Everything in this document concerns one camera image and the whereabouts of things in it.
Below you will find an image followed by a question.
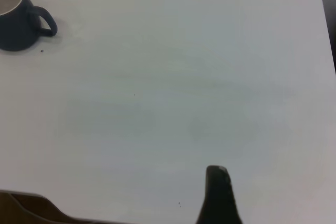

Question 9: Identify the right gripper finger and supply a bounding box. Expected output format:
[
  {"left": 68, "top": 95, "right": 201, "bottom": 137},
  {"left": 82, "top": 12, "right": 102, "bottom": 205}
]
[{"left": 195, "top": 165, "right": 245, "bottom": 224}]

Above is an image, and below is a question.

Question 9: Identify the dark blue-grey ceramic mug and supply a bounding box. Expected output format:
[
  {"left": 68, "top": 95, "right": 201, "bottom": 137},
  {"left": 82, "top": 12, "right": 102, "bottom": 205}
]
[{"left": 0, "top": 0, "right": 58, "bottom": 52}]

